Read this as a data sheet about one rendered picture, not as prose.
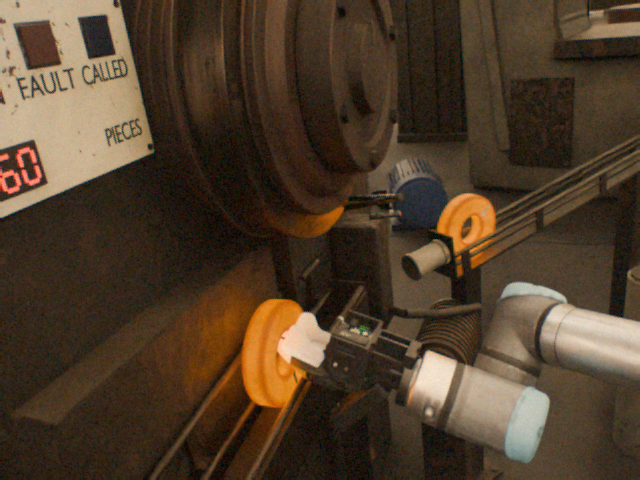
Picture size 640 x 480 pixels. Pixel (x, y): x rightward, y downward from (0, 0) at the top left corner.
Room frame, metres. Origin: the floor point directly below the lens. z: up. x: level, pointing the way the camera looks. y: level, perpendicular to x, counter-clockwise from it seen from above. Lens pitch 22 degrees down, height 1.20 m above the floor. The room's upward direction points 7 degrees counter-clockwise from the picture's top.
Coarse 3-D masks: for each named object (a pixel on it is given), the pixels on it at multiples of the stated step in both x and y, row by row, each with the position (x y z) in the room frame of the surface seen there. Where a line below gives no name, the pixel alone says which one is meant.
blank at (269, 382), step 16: (272, 304) 0.72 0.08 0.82; (288, 304) 0.73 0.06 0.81; (256, 320) 0.69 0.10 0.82; (272, 320) 0.69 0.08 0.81; (288, 320) 0.72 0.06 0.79; (256, 336) 0.67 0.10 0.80; (272, 336) 0.68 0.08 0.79; (256, 352) 0.65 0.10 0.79; (272, 352) 0.67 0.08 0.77; (256, 368) 0.64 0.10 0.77; (272, 368) 0.66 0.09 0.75; (288, 368) 0.71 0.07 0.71; (256, 384) 0.64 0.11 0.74; (272, 384) 0.65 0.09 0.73; (288, 384) 0.69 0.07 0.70; (256, 400) 0.65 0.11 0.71; (272, 400) 0.65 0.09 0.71
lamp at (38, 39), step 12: (36, 24) 0.59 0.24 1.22; (48, 24) 0.60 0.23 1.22; (24, 36) 0.57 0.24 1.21; (36, 36) 0.58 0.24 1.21; (48, 36) 0.59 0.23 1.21; (36, 48) 0.58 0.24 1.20; (48, 48) 0.59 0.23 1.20; (36, 60) 0.57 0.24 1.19; (48, 60) 0.59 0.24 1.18; (60, 60) 0.60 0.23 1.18
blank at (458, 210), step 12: (456, 204) 1.16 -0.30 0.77; (468, 204) 1.16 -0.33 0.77; (480, 204) 1.18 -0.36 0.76; (444, 216) 1.15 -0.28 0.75; (456, 216) 1.14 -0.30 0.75; (468, 216) 1.16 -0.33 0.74; (480, 216) 1.18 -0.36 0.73; (492, 216) 1.20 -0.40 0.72; (444, 228) 1.14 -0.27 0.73; (456, 228) 1.14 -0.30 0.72; (480, 228) 1.18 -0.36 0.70; (492, 228) 1.20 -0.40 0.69; (456, 240) 1.14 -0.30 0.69; (468, 240) 1.18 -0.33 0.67
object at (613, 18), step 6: (618, 6) 5.23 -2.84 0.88; (624, 6) 5.13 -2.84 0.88; (630, 6) 5.03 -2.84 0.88; (636, 6) 4.94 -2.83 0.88; (612, 12) 5.00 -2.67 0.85; (618, 12) 4.92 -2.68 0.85; (624, 12) 4.86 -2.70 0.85; (630, 12) 4.82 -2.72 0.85; (636, 12) 4.78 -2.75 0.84; (612, 18) 4.99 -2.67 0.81; (618, 18) 4.91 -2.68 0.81; (624, 18) 4.86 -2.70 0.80; (630, 18) 4.82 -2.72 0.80; (636, 18) 4.78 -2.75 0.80
